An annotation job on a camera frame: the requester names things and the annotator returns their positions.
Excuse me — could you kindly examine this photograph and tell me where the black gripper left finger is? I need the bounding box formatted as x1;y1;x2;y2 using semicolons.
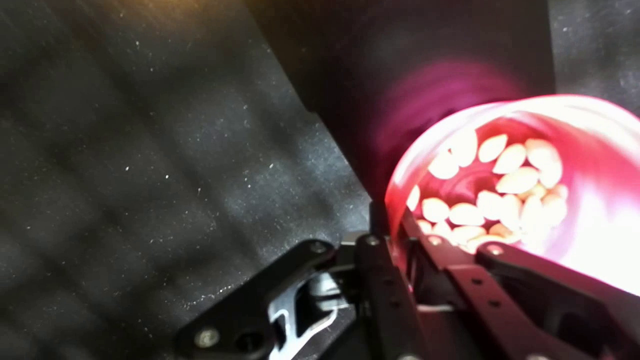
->
173;231;427;360

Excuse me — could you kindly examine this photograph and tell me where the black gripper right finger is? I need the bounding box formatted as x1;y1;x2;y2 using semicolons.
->
399;213;640;360

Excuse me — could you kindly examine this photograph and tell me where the pale nut pile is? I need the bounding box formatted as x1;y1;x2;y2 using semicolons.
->
403;125;570;255

